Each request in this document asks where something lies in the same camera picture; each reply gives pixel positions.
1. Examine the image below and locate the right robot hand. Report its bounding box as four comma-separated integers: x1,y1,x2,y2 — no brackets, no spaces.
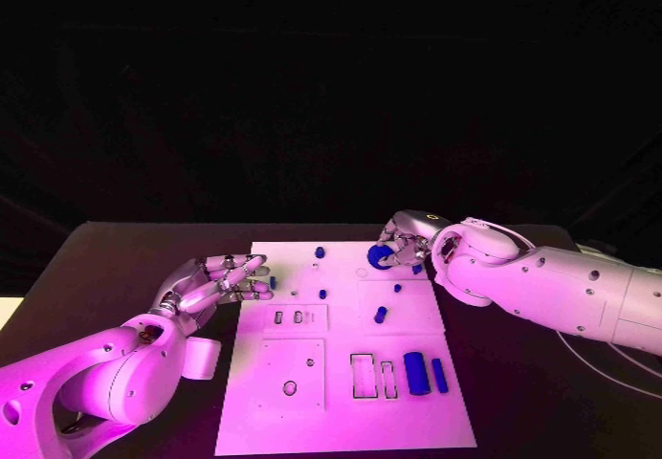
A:
374,209,455,269

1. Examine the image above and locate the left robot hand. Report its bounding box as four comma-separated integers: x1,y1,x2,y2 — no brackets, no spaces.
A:
146,253,273,333

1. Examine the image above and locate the white task board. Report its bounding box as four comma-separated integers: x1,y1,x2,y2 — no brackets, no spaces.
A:
213,240,478,457

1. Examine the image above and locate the large blue cylinder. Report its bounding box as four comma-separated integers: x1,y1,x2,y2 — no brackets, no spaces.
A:
400,351,432,397

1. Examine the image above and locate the long thin blue cylinder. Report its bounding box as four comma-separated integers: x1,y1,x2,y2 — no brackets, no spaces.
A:
429,358,449,394

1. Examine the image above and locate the white cable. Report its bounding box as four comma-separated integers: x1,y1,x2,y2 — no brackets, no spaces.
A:
607,341,662,380
464,216,542,252
553,329,662,398

